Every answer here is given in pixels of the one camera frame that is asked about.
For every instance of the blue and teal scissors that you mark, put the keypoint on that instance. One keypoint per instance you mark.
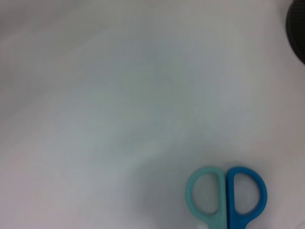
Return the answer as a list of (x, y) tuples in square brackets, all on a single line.
[(228, 202)]

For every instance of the black mesh pen cup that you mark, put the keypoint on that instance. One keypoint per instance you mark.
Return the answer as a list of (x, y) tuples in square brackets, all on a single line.
[(297, 28)]

